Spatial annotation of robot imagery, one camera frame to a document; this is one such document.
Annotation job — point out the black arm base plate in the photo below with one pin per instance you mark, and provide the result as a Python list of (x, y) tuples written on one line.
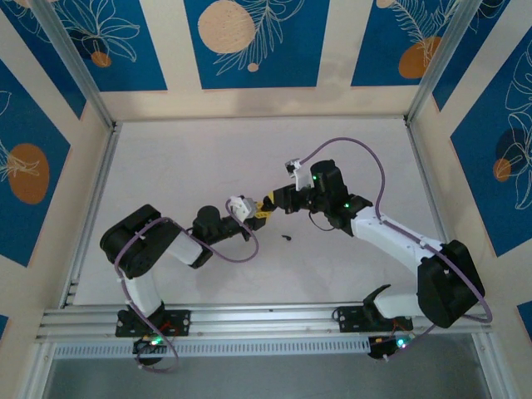
[(180, 322), (347, 320)]

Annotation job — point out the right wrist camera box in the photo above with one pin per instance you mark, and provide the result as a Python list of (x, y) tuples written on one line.
[(298, 174)]

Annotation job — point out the short aluminium frame leg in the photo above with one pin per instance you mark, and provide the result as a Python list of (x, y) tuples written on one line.
[(488, 370), (35, 374)]

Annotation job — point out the aluminium table side rail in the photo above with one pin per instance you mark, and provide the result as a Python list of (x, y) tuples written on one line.
[(417, 145), (97, 187)]

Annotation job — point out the controller board with green light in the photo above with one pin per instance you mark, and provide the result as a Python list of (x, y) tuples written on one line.
[(149, 344), (384, 347)]

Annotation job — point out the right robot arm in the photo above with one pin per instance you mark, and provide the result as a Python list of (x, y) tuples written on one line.
[(449, 287)]

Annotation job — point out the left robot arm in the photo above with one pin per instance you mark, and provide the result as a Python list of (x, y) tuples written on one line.
[(137, 241)]

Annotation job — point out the aluminium frame post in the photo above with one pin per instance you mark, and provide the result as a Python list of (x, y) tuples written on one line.
[(75, 62), (441, 62)]

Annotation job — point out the aluminium mounting rail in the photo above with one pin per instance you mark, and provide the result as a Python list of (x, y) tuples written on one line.
[(270, 322)]

